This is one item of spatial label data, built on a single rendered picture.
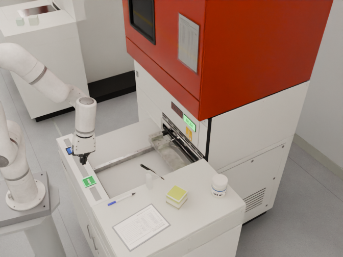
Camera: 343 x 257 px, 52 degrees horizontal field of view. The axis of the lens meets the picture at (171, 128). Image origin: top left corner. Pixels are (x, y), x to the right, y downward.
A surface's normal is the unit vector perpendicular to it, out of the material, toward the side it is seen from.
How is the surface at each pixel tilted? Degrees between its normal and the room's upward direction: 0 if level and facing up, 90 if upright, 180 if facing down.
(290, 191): 0
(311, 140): 90
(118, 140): 0
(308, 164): 0
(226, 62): 90
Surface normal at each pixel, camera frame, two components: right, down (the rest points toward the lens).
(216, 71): 0.51, 0.55
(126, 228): 0.00, -0.77
